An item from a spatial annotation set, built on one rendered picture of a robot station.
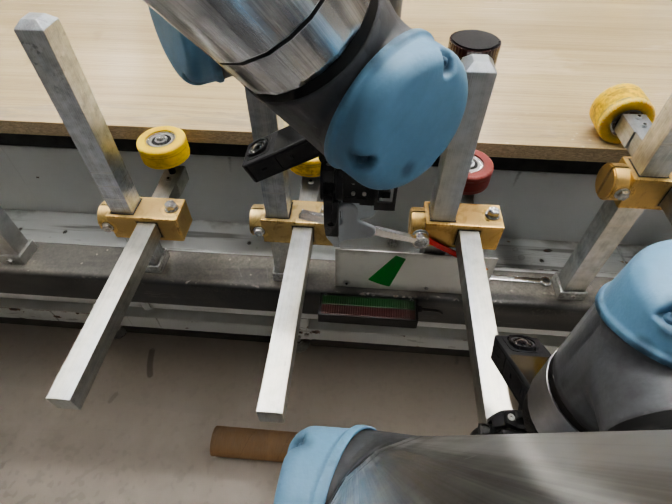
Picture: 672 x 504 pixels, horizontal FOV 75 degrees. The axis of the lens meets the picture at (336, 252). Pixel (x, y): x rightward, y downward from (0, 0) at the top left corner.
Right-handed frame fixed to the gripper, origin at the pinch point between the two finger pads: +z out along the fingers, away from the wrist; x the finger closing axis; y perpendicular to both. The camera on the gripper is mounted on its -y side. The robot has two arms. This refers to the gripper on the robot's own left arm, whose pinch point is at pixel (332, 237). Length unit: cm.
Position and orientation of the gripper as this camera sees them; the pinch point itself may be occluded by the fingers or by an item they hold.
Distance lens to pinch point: 56.9
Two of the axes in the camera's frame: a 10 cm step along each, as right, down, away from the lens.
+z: 0.0, 6.5, 7.6
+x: 0.8, -7.5, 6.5
